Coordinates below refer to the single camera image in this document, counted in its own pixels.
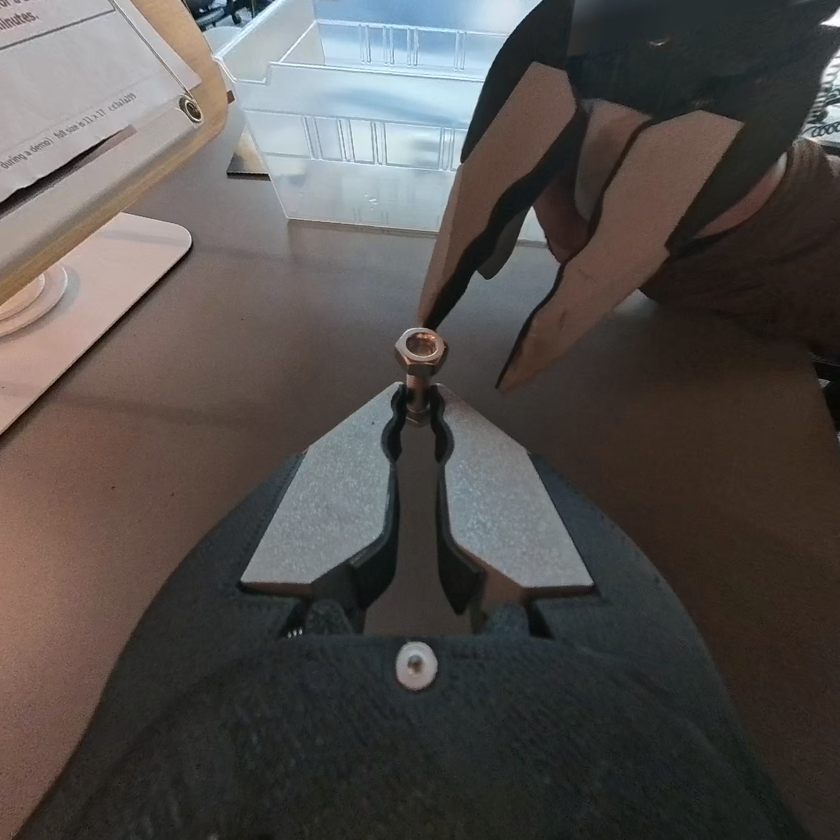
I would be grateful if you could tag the dark flat plate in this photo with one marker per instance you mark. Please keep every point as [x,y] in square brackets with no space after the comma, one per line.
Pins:
[249,161]

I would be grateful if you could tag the white stand base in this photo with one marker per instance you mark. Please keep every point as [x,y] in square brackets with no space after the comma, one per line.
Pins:
[111,282]

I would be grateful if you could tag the printed paper instruction sheet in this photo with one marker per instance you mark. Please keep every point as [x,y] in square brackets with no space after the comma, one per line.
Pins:
[72,92]

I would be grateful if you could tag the wooden sign board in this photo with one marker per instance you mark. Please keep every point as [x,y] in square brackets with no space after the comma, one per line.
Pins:
[197,39]

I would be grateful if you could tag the clear plastic bin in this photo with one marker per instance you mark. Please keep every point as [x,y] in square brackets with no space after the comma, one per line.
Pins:
[367,92]

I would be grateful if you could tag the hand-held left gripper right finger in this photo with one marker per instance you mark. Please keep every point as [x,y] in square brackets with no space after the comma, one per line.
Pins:
[505,518]

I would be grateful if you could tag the steel bolt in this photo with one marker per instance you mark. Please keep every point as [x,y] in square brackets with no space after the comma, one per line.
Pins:
[416,388]

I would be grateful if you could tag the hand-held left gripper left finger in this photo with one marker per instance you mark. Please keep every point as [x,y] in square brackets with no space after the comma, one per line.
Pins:
[328,512]

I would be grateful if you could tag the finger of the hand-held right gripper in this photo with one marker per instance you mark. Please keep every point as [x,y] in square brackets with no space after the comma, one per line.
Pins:
[512,144]
[663,197]

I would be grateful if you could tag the person's right hand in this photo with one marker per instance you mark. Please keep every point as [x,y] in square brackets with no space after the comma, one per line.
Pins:
[568,223]

